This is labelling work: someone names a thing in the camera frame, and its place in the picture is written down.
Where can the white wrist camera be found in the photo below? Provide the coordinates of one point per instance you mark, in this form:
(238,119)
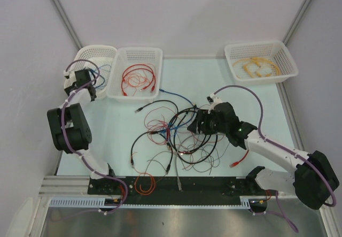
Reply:
(213,101)
(70,78)

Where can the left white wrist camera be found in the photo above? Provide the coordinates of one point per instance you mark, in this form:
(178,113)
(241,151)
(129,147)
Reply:
(70,78)

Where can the left white plastic basket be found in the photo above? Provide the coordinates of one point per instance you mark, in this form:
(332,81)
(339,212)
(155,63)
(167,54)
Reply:
(99,59)

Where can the white plastic basket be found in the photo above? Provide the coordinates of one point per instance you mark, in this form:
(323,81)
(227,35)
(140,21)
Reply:
(99,59)
(135,75)
(260,63)

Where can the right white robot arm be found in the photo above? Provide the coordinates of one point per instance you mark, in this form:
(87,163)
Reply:
(308,176)

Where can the middle white plastic basket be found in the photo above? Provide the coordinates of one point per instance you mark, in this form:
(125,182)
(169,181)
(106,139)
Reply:
(135,75)

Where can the white slotted cable duct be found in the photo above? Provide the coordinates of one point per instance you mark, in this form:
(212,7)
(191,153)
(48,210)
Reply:
(74,202)

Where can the black mounting base plate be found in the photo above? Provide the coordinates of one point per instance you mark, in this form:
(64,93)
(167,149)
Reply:
(190,191)

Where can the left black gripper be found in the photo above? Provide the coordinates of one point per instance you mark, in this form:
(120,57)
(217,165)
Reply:
(67,90)

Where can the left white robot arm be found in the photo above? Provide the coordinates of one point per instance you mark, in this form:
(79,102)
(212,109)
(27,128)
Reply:
(69,128)

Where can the right white plastic basket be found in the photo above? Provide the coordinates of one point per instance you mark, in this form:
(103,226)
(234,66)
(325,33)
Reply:
(260,63)

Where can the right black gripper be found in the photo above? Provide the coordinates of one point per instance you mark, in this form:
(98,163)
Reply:
(202,116)

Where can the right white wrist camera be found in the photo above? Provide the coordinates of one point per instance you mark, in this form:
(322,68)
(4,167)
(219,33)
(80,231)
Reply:
(213,101)

